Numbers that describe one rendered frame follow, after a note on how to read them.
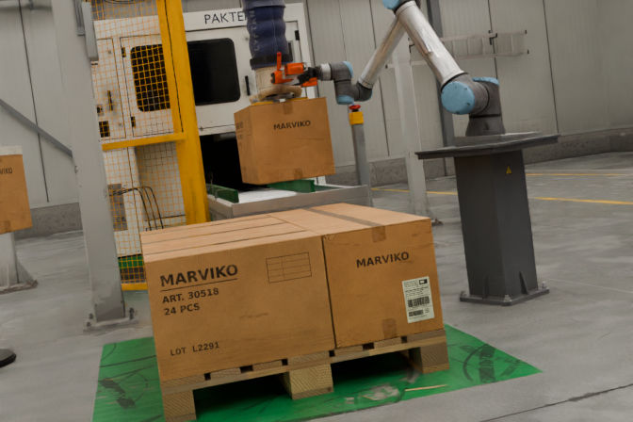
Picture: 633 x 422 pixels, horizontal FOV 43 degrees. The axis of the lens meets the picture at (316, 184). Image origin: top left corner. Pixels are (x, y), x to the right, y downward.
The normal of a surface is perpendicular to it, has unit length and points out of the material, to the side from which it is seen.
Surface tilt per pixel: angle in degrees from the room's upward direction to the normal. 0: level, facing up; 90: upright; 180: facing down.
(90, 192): 90
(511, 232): 90
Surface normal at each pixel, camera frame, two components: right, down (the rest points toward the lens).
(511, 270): 0.60, -0.04
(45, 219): 0.29, 0.01
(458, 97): -0.61, 0.17
